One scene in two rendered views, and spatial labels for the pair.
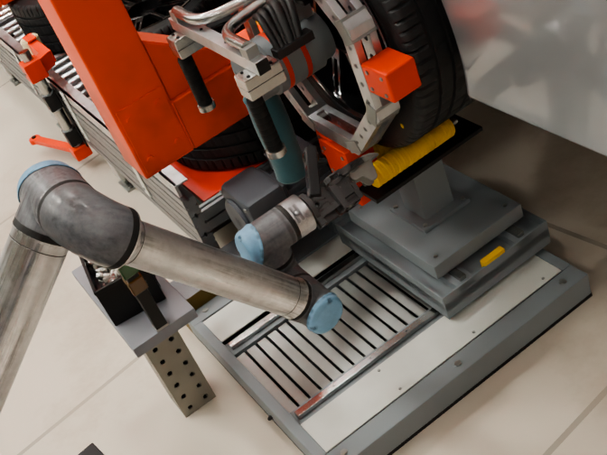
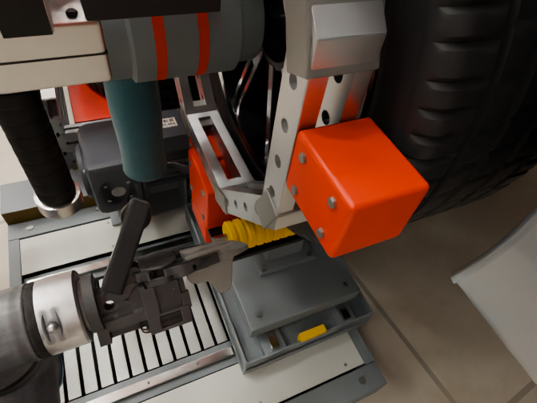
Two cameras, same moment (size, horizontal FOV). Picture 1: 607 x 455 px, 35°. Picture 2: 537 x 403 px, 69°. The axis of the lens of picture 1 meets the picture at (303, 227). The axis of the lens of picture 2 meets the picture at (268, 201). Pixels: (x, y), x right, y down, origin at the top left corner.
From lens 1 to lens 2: 1.65 m
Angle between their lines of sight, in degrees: 17
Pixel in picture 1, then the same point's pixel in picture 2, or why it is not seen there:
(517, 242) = (340, 325)
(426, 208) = (272, 253)
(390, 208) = not seen: hidden behind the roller
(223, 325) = (35, 255)
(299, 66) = (182, 53)
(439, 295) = (244, 358)
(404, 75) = (387, 216)
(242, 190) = (94, 145)
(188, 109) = not seen: hidden behind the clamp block
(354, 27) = (335, 37)
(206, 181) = (90, 101)
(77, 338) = not seen: outside the picture
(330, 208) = (129, 319)
